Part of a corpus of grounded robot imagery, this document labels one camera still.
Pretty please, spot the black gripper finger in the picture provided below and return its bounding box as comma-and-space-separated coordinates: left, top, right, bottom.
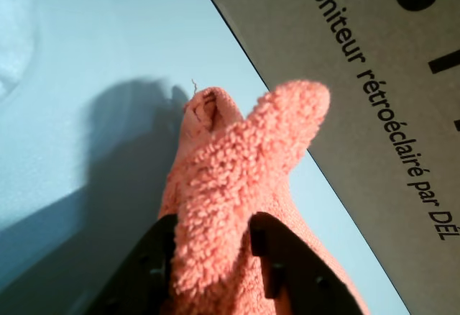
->
84, 214, 179, 315
250, 212, 364, 315

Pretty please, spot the orange terry towel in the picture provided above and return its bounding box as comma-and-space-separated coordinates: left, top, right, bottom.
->
157, 80, 371, 315

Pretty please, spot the brown cardboard monitor box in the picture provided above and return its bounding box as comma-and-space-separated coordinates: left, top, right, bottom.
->
191, 0, 460, 315

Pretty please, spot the grey table mat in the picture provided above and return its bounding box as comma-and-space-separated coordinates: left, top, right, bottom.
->
0, 0, 410, 315

